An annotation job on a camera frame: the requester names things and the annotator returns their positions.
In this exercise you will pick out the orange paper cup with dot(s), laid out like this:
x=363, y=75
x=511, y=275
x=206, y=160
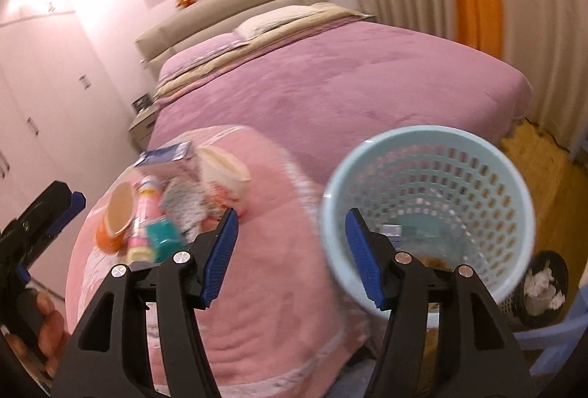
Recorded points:
x=115, y=205

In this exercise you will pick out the small teal box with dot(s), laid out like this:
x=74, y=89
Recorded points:
x=165, y=237

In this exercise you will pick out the patterned white packet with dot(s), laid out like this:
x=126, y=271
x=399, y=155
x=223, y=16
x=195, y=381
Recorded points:
x=183, y=200

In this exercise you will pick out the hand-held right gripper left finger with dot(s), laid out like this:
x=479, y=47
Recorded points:
x=220, y=255

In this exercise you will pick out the pink plastic bottle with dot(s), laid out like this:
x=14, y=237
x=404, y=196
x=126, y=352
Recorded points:
x=144, y=214

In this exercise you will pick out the black waste bin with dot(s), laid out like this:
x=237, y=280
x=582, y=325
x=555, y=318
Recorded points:
x=558, y=269

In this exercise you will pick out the pink quilted blanket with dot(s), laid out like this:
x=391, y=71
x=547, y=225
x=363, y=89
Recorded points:
x=275, y=287

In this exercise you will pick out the light blue plastic basket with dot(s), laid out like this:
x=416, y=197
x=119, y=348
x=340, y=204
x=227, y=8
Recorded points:
x=459, y=196

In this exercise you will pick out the beige padded bed headboard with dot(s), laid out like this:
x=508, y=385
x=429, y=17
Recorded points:
x=220, y=12

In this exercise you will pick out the light blue chair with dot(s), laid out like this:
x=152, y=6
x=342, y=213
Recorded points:
x=551, y=347

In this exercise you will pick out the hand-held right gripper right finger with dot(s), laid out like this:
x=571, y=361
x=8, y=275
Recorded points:
x=365, y=260

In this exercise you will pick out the white dotted pillow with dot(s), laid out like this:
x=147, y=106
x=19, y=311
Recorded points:
x=275, y=21

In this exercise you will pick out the purple pillow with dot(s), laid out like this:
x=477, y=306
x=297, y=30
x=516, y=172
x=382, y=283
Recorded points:
x=197, y=53

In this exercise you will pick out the white wardrobe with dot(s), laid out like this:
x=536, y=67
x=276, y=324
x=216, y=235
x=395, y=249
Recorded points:
x=55, y=104

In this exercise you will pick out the blue white carton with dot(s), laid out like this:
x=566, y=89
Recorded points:
x=165, y=153

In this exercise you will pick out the red orange wrapper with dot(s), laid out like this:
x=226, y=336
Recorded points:
x=435, y=262

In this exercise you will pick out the white instant noodle cup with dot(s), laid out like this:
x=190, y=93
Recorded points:
x=225, y=168

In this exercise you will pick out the person's left hand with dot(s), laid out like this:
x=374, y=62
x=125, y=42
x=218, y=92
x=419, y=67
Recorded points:
x=53, y=333

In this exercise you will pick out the bed with purple cover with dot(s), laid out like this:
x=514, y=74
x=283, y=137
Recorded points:
x=344, y=95

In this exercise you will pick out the crumpled white tissues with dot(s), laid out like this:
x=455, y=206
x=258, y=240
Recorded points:
x=542, y=292

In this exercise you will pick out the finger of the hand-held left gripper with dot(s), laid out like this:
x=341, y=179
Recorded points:
x=77, y=201

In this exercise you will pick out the beige folded quilt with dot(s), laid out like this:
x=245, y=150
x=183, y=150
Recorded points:
x=340, y=14

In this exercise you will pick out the grey nightstand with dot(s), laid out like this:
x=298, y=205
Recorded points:
x=142, y=127

